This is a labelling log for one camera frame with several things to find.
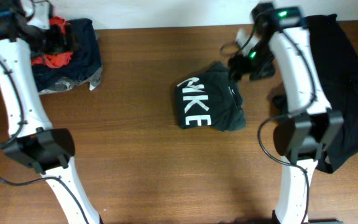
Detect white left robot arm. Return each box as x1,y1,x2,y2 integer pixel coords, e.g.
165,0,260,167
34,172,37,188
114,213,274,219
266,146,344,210
0,1,102,223

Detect dark green t-shirt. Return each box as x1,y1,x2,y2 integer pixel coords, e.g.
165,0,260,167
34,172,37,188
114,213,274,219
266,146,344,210
175,62,246,131

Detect navy blue garment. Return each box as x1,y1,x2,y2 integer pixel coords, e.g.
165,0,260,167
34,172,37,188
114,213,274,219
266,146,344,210
32,18,103,92

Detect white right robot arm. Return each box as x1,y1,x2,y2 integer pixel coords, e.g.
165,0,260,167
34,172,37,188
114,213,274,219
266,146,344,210
228,2,344,224

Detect black t-shirt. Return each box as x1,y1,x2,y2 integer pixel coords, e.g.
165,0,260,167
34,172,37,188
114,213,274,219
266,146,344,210
305,14,358,174

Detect red t-shirt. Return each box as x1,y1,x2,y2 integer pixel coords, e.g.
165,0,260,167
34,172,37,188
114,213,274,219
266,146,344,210
31,16,74,68

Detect grey garment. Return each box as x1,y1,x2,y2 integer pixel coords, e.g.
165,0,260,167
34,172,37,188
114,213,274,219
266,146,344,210
39,66,103,95

